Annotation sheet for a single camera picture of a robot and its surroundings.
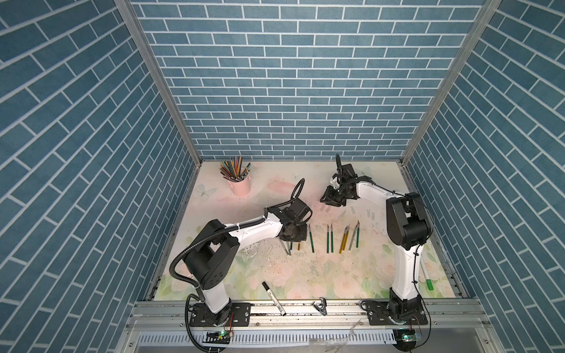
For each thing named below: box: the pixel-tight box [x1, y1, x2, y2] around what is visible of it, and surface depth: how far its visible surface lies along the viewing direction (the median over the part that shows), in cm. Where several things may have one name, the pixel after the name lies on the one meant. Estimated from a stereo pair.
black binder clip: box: [311, 297, 328, 317], surface depth 76 cm
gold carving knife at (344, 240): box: [339, 225, 349, 254], surface depth 93 cm
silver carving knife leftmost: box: [278, 238, 292, 256], surface depth 91 cm
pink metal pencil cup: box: [227, 174, 252, 198], surface depth 104 cm
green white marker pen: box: [419, 258, 435, 292], surface depth 82 cm
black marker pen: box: [261, 281, 287, 317], surface depth 78 cm
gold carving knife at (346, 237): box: [342, 224, 351, 251], surface depth 95 cm
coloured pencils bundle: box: [219, 155, 251, 183], surface depth 101 cm
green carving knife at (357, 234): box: [356, 219, 360, 248], surface depth 95 cm
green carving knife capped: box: [326, 224, 330, 254], surface depth 93 cm
